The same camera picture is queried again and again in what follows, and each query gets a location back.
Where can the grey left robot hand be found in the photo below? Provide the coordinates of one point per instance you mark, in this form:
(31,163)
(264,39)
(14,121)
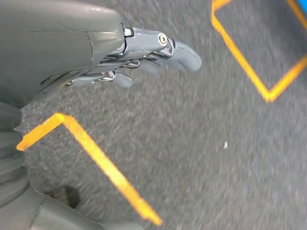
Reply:
(60,41)

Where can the black robot foot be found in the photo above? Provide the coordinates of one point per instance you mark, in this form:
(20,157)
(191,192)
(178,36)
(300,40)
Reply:
(64,196)

